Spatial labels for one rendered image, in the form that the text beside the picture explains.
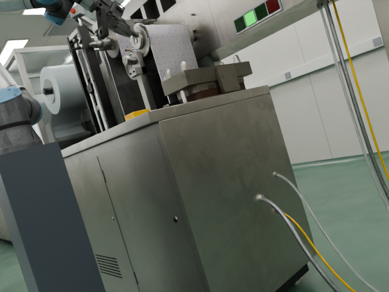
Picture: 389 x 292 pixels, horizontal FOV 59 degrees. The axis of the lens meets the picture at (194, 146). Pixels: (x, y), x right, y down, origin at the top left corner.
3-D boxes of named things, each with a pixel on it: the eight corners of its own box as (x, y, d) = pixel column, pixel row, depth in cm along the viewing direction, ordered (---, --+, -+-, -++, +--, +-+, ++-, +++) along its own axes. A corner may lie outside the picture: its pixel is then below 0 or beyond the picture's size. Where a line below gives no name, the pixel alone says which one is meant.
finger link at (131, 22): (143, 25, 150) (124, 11, 145) (139, 35, 147) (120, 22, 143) (140, 28, 152) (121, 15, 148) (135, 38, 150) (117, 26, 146)
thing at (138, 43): (129, 43, 156) (132, 28, 152) (133, 43, 158) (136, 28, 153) (138, 53, 153) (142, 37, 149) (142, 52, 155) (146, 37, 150)
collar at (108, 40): (99, 53, 172) (96, 40, 172) (110, 51, 176) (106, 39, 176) (105, 47, 167) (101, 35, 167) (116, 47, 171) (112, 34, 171)
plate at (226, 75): (221, 94, 144) (214, 68, 143) (237, 90, 150) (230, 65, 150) (226, 92, 142) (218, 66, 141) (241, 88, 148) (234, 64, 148)
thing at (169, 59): (164, 92, 151) (152, 51, 150) (203, 85, 166) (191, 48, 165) (165, 92, 150) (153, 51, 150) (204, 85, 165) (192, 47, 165)
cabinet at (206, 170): (32, 273, 310) (3, 181, 307) (98, 243, 352) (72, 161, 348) (231, 366, 117) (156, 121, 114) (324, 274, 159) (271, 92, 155)
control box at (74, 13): (69, 17, 195) (63, 0, 195) (77, 19, 201) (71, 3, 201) (78, 12, 192) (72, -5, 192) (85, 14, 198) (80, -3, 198)
